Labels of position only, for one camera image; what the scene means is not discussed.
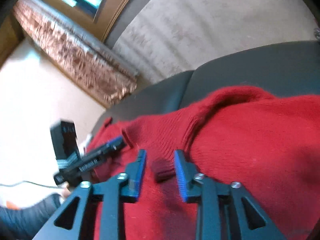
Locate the red knit sweater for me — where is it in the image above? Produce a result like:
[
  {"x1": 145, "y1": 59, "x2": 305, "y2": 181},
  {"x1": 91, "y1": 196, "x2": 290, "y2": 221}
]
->
[{"x1": 89, "y1": 86, "x2": 319, "y2": 239}]

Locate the left forearm dark sleeve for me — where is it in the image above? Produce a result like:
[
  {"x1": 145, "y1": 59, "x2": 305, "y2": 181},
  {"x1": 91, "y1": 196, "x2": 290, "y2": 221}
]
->
[{"x1": 1, "y1": 193, "x2": 63, "y2": 239}]

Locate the brown patterned curtain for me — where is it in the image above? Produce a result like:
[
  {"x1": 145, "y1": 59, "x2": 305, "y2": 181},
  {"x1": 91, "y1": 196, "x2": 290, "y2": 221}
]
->
[{"x1": 13, "y1": 0, "x2": 139, "y2": 107}]

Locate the dark leather seat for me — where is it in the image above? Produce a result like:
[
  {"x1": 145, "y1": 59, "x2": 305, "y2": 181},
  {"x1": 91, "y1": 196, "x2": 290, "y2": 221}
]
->
[{"x1": 91, "y1": 41, "x2": 319, "y2": 135}]

